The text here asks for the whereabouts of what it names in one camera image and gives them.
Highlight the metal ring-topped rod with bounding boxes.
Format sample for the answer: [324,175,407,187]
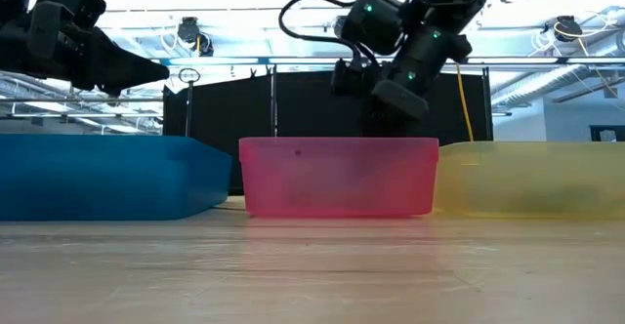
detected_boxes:
[178,66,201,138]

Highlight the black ceiling-mounted device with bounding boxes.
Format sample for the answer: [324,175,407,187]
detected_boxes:
[554,15,585,43]
[176,16,216,58]

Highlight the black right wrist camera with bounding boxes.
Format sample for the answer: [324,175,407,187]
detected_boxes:
[330,59,380,97]

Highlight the red plastic bin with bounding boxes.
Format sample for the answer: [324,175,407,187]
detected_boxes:
[237,136,440,219]

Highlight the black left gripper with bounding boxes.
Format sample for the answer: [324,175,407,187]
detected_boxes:
[0,1,171,98]

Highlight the blue plastic bin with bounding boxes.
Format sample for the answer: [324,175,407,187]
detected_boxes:
[0,133,233,222]

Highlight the black metal rig frame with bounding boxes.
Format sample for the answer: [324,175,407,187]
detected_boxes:
[148,55,625,67]

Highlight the black partition panel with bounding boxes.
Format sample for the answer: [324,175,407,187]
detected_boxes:
[162,66,493,197]

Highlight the yellow cable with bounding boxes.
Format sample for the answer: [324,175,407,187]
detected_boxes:
[454,62,476,143]

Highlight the yellow plastic bin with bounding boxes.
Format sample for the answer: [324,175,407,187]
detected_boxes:
[432,141,625,220]

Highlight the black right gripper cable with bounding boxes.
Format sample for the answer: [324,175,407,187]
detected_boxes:
[277,0,365,69]

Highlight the dark rectangular screen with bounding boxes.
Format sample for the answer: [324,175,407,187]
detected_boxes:
[589,124,625,143]

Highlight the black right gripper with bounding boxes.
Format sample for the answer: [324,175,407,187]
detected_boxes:
[361,20,474,140]

